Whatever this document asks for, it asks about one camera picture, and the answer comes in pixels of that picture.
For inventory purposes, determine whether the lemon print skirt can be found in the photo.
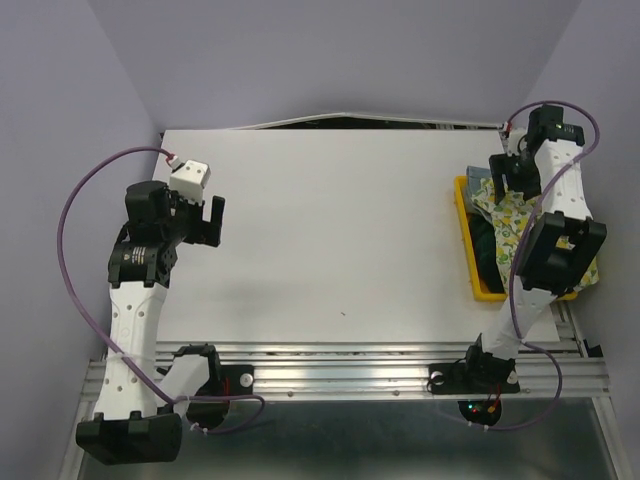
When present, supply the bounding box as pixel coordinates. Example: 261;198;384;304
470;177;600;296

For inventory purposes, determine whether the light blue denim skirt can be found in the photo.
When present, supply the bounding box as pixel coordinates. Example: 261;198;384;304
462;165;491;214

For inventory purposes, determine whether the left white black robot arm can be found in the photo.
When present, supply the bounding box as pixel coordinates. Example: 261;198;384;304
75;180;225;465

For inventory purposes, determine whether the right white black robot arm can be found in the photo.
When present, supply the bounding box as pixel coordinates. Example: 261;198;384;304
460;100;607;390

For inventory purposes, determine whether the dark green skirt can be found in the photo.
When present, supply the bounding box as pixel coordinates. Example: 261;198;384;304
468;214;505;294

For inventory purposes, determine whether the yellow plastic tray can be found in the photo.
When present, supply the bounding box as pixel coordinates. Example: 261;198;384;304
452;173;581;303

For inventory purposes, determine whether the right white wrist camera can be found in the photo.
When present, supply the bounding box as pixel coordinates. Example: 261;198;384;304
505;128;527;156

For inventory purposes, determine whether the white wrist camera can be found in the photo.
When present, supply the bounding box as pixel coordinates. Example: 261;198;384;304
505;128;527;156
168;158;211;206

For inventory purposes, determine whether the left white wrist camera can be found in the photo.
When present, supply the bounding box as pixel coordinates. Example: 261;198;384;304
168;158;211;206

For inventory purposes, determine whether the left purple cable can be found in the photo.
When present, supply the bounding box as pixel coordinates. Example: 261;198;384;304
58;146;266;435

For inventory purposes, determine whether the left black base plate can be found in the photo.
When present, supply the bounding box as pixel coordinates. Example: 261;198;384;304
186;364;261;435

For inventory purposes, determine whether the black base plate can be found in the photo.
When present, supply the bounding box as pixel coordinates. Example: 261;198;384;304
186;364;261;435
426;361;521;428

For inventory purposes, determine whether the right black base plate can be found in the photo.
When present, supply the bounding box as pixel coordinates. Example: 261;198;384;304
426;361;521;428

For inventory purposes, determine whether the aluminium rail frame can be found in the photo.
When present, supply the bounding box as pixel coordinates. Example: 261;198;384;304
78;127;624;479

